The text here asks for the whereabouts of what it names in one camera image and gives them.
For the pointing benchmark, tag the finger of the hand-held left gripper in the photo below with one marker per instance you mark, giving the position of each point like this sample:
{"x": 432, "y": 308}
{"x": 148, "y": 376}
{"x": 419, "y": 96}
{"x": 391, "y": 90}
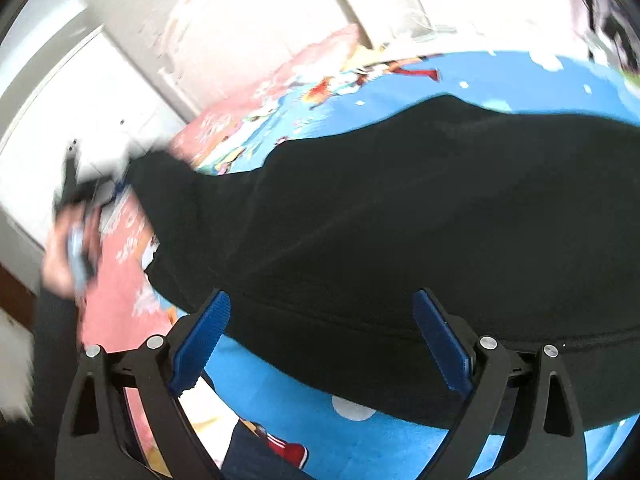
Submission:
{"x": 116, "y": 189}

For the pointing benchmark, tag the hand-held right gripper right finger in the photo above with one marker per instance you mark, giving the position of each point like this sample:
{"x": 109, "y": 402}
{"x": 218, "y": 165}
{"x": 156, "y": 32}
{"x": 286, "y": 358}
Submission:
{"x": 442, "y": 345}

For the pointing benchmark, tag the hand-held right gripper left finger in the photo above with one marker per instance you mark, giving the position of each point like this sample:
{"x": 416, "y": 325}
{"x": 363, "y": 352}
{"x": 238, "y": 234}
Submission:
{"x": 200, "y": 345}

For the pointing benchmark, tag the black pants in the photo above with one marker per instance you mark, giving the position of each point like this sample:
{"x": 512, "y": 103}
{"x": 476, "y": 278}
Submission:
{"x": 375, "y": 220}

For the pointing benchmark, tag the person's left hand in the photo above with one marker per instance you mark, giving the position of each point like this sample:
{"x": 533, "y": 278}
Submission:
{"x": 57, "y": 270}

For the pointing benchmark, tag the white door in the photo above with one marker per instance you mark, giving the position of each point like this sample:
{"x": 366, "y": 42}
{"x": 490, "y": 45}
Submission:
{"x": 75, "y": 110}

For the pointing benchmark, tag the cartoon printed blanket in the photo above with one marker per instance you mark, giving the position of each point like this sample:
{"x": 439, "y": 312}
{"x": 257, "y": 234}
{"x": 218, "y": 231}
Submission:
{"x": 280, "y": 390}

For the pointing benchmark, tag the white fluffy cloth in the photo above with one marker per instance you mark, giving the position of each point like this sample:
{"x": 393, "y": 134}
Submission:
{"x": 14, "y": 365}

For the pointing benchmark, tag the white wardrobe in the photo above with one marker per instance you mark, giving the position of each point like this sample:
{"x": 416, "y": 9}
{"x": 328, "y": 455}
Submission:
{"x": 240, "y": 20}

